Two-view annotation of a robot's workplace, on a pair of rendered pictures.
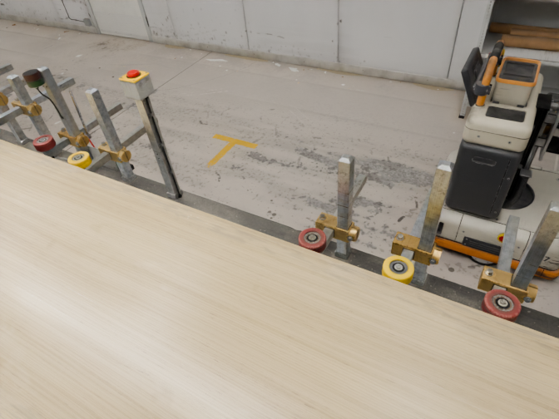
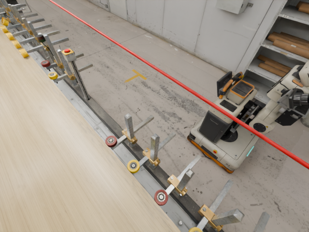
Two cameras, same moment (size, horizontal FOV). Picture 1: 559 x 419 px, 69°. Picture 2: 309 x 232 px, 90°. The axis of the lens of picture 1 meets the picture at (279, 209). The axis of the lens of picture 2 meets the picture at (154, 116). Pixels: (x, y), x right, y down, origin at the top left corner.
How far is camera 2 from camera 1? 0.57 m
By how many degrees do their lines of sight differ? 11
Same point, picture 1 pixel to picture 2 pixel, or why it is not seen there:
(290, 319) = (82, 173)
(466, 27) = (248, 53)
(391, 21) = (219, 40)
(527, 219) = (228, 147)
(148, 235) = (55, 118)
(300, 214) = (149, 113)
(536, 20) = (279, 59)
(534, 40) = (273, 69)
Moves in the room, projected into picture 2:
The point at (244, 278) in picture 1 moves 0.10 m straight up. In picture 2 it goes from (77, 149) to (71, 142)
